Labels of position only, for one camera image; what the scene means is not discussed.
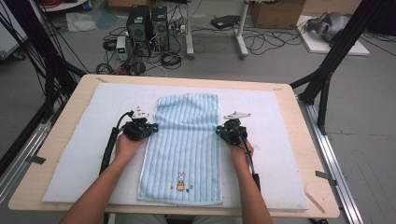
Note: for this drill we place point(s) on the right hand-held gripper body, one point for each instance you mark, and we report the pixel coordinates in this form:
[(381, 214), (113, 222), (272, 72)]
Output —
[(235, 132)]

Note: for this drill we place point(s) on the white desk with metal legs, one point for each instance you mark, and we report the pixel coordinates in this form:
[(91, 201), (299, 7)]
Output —
[(189, 31)]

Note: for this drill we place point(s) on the white floor board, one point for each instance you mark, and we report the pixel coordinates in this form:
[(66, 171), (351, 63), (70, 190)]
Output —
[(336, 46)]

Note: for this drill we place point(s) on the black metal frame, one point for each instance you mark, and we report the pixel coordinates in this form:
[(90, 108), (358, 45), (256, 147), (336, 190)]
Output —
[(46, 53), (333, 59)]

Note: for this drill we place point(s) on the round white table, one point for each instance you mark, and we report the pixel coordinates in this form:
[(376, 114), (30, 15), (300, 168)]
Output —
[(65, 5)]

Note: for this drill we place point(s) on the black tape strip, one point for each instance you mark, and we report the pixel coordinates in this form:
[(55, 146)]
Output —
[(35, 160), (326, 177)]

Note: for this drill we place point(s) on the person's left hand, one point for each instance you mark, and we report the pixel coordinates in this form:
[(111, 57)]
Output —
[(127, 149)]

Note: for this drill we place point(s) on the thin wooden strip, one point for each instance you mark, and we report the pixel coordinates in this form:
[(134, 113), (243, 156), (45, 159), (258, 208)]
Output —
[(315, 202)]

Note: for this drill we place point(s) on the white power supply box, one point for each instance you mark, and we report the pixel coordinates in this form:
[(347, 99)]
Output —
[(122, 48)]

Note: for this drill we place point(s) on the black computer tower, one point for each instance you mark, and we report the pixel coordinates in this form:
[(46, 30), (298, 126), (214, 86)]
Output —
[(160, 28), (138, 28)]

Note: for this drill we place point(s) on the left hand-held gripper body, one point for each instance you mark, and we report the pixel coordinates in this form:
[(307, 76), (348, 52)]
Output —
[(137, 129)]

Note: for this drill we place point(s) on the flat black device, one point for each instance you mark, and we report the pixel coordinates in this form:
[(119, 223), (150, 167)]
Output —
[(225, 21)]

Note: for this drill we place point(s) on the aluminium rail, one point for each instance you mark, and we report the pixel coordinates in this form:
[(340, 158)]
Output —
[(336, 161), (18, 161)]

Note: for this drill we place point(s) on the light blue striped towel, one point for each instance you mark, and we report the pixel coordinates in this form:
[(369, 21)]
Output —
[(186, 149)]

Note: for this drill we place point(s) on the person's right hand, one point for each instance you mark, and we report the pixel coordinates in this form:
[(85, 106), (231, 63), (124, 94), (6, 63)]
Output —
[(241, 154)]

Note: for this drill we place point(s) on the brown cardboard box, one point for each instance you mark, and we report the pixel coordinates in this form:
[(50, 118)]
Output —
[(277, 14)]

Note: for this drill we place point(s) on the white plastic bag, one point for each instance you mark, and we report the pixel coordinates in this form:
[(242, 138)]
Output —
[(81, 21)]

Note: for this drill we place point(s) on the white cabinet on wheels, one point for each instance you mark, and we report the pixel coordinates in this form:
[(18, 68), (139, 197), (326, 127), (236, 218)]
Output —
[(9, 34)]

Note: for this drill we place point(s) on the white foam mat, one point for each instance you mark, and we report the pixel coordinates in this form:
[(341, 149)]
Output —
[(109, 102)]

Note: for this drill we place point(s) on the grey helmet-shaped device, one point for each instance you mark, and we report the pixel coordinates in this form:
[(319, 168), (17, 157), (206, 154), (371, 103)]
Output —
[(330, 25)]

